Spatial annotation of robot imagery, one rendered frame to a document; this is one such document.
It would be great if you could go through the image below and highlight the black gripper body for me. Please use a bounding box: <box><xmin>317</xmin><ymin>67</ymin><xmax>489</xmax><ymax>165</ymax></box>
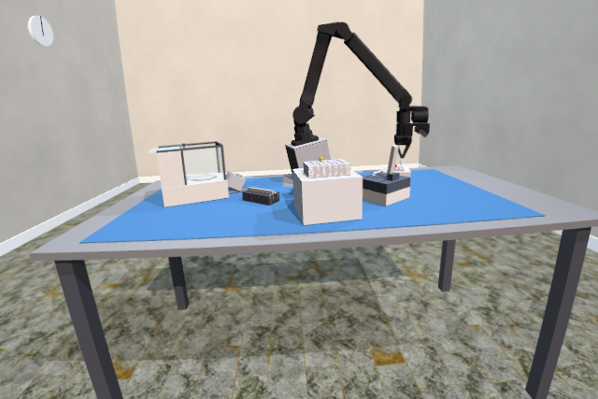
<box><xmin>394</xmin><ymin>122</ymin><xmax>412</xmax><ymax>142</ymax></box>

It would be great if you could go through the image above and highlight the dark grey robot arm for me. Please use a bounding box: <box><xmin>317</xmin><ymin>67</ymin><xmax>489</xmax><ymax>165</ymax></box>
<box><xmin>292</xmin><ymin>22</ymin><xmax>430</xmax><ymax>146</ymax></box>

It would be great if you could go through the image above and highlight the white block with round holes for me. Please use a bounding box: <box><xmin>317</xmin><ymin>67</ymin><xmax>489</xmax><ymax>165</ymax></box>
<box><xmin>374</xmin><ymin>166</ymin><xmax>411</xmax><ymax>177</ymax></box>

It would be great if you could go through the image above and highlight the blue bench mat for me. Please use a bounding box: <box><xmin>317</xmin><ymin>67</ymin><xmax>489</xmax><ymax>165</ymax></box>
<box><xmin>79</xmin><ymin>169</ymin><xmax>544</xmax><ymax>243</ymax></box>

